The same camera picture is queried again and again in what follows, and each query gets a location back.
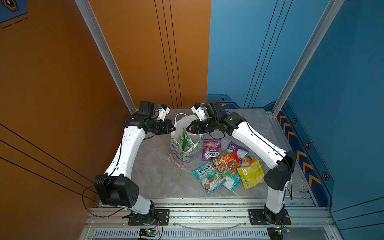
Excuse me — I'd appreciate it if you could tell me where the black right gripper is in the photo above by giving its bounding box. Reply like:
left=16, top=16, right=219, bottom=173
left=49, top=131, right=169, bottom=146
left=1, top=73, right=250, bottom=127
left=185, top=118, right=219, bottom=135

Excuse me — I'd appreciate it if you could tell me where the green rainbow candy bag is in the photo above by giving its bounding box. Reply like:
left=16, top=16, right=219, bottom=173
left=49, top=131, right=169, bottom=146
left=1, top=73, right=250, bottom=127
left=181, top=129, right=200, bottom=154

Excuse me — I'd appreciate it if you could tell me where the floral paper gift bag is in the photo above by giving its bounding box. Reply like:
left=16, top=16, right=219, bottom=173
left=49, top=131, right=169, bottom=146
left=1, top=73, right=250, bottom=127
left=169, top=113, right=204, bottom=169

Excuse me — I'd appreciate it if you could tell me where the teal Fox's fruit candy bag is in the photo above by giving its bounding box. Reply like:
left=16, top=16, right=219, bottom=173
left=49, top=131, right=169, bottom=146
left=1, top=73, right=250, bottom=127
left=193, top=162, right=226, bottom=193

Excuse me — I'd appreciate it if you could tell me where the yellow snack bag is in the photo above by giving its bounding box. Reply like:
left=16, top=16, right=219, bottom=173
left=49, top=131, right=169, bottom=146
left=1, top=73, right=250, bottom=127
left=238, top=158, right=265, bottom=190

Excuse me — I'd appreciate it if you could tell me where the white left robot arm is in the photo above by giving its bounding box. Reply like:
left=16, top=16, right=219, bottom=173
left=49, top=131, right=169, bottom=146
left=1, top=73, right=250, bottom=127
left=94, top=101, right=176, bottom=221

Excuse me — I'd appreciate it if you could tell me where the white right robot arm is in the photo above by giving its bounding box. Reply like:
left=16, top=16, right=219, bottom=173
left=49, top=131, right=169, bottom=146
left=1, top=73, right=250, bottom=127
left=187, top=100, right=296, bottom=225

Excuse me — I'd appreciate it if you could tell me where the purple Fox's berries candy bag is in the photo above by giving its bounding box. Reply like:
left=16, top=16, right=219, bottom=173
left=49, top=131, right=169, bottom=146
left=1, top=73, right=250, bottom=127
left=202, top=139, right=222, bottom=161

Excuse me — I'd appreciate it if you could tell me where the orange green noodle snack bag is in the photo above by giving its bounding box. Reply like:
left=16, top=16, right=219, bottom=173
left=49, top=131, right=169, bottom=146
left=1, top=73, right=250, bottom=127
left=213, top=151, right=239, bottom=177

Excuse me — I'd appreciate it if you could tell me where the orange Fox's candy bag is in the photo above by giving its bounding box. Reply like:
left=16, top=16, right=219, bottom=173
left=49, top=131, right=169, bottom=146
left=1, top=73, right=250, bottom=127
left=241, top=155, right=257, bottom=168

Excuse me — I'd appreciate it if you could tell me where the teal Fox's mint candy bag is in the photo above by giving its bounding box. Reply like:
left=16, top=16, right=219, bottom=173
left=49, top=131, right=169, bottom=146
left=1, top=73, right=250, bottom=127
left=224, top=171, right=241, bottom=192

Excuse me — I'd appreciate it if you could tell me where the red snack packet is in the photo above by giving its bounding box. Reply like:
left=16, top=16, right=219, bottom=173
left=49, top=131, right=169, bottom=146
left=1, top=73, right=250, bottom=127
left=230, top=151, right=240, bottom=166

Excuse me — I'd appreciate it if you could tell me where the purple snack packet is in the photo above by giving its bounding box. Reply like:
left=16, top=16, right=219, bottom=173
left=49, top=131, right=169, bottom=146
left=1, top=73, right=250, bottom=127
left=227, top=142, right=249, bottom=164

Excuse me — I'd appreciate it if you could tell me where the left green circuit board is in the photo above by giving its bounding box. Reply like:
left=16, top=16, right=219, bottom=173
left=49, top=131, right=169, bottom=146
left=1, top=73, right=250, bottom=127
left=139, top=229, right=159, bottom=239

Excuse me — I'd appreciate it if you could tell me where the green circuit board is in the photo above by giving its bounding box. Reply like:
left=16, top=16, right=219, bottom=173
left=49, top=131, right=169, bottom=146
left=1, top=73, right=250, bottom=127
left=139, top=229, right=159, bottom=239
left=275, top=228, right=291, bottom=235

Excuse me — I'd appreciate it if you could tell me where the right green circuit board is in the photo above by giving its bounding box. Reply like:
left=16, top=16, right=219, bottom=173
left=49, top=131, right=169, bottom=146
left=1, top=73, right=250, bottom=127
left=275, top=228, right=291, bottom=235

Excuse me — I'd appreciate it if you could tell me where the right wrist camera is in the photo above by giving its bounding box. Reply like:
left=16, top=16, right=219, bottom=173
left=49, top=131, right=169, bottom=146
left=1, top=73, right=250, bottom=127
left=191, top=103, right=208, bottom=121

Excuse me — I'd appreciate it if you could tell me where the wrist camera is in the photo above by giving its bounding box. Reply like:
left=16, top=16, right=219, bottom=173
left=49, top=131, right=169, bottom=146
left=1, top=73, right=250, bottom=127
left=157, top=104, right=170, bottom=121
left=191, top=103, right=208, bottom=121

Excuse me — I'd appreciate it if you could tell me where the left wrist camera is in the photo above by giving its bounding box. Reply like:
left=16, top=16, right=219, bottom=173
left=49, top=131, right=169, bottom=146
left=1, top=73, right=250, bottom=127
left=157, top=104, right=170, bottom=121

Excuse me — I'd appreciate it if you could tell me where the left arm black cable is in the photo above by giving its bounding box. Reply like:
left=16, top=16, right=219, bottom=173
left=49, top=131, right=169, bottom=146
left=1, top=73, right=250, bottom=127
left=81, top=134, right=127, bottom=218

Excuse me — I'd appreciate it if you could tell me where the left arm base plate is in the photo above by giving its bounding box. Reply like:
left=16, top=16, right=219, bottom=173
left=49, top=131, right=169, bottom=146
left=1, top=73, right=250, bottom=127
left=128, top=209, right=170, bottom=226

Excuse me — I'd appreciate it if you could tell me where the aluminium front rail frame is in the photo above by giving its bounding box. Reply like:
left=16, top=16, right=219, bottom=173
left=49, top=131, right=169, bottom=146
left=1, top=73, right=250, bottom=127
left=80, top=192, right=342, bottom=240

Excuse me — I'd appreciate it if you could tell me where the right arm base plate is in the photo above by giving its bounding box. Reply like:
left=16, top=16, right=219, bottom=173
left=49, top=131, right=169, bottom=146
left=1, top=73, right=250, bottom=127
left=248, top=208, right=292, bottom=226

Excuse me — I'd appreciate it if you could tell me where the left aluminium corner post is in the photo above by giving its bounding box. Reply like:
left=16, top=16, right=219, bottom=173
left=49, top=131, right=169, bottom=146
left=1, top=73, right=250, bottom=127
left=75, top=0, right=136, bottom=114

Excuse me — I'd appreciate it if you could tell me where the aluminium corner post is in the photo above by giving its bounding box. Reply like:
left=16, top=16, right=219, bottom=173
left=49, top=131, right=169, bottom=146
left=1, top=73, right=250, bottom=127
left=75, top=0, right=136, bottom=114
left=272, top=0, right=345, bottom=117

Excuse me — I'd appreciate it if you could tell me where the right aluminium corner post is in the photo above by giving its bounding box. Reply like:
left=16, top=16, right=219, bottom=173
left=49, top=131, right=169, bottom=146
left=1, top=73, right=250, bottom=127
left=272, top=0, right=345, bottom=117

